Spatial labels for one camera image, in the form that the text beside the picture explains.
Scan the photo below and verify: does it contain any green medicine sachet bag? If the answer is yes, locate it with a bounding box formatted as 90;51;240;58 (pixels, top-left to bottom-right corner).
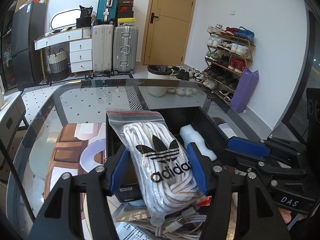
112;200;153;239

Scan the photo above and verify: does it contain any adidas white laces bag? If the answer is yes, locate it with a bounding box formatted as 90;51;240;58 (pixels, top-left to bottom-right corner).
107;109;202;226

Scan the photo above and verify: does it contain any oval vanity mirror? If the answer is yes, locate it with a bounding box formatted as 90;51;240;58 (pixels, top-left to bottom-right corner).
49;8;81;30

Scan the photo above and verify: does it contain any woven laundry basket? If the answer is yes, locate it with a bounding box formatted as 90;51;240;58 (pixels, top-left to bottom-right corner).
47;48;69;82

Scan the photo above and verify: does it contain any right human hand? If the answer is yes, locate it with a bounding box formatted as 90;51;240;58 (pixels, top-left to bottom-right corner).
278;207;307;231

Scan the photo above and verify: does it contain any white dresser desk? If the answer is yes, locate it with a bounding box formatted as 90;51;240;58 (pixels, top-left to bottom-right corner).
34;27;93;73

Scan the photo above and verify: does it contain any white usb cable bundle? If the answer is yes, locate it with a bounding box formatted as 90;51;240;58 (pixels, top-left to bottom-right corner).
150;203;208;239

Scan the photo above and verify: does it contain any wooden door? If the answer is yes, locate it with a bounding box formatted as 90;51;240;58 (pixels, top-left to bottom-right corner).
141;0;196;66

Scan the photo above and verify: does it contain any grey side cabinet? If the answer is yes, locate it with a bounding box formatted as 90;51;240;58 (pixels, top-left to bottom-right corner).
0;90;27;183

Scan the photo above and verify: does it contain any stack of shoe boxes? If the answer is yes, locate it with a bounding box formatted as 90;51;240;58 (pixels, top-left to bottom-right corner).
117;0;136;26

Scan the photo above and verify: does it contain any black handbag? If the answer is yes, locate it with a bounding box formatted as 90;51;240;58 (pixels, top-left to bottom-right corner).
76;5;93;28

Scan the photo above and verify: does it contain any silver suitcase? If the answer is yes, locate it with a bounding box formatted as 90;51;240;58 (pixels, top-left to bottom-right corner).
112;25;139;75

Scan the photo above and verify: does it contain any red white snack bag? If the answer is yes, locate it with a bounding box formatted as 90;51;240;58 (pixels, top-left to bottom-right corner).
196;196;212;207

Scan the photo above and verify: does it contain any black refrigerator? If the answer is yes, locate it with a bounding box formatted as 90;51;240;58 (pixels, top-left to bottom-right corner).
11;2;47;91

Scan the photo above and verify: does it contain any white trash bin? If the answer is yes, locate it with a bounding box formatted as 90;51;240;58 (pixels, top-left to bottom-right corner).
147;65;172;98

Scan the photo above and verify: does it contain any purple paper bag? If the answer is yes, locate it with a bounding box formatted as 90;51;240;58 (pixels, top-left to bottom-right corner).
230;68;259;113

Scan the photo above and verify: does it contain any white suitcase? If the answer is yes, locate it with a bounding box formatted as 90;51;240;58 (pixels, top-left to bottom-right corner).
92;24;114;73

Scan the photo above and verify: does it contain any wooden shoe rack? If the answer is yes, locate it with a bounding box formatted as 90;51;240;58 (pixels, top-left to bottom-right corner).
202;24;255;104

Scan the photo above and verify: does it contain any teal suitcase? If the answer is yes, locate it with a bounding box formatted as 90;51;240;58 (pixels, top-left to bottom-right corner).
97;0;118;24

